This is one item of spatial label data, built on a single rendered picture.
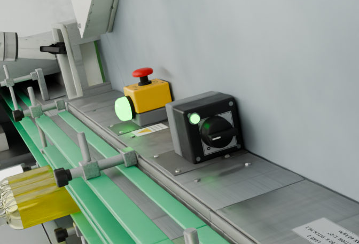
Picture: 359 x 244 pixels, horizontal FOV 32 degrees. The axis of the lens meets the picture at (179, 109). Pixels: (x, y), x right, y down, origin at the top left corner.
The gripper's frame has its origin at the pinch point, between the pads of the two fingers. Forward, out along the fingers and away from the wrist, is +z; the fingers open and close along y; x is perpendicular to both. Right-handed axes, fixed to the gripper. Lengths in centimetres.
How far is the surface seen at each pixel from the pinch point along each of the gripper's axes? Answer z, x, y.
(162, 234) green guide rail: -10, -14, 102
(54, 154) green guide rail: -8.9, -22.7, 25.0
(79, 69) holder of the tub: -0.5, -4.5, 9.7
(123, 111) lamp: -2, -7, 58
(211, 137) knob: 0, -5, 91
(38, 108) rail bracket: -11.1, -13.7, 14.0
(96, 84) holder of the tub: 4.2, -8.3, 9.6
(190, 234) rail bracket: -14, -7, 119
